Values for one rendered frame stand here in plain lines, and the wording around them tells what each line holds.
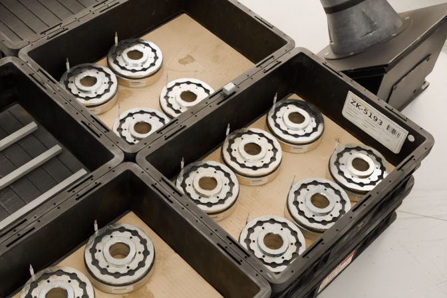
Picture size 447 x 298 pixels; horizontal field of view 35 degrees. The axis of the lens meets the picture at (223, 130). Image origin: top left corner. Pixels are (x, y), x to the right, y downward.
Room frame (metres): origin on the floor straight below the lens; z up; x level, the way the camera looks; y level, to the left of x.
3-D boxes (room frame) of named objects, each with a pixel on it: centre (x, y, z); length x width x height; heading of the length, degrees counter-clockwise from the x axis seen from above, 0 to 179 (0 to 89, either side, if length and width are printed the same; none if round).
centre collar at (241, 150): (0.76, -0.05, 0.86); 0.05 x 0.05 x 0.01
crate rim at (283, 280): (0.72, -0.11, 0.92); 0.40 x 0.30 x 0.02; 142
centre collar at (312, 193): (0.67, -0.17, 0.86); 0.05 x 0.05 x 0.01
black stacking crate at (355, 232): (0.72, -0.11, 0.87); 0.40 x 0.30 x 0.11; 142
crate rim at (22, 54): (0.91, 0.13, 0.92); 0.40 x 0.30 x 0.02; 142
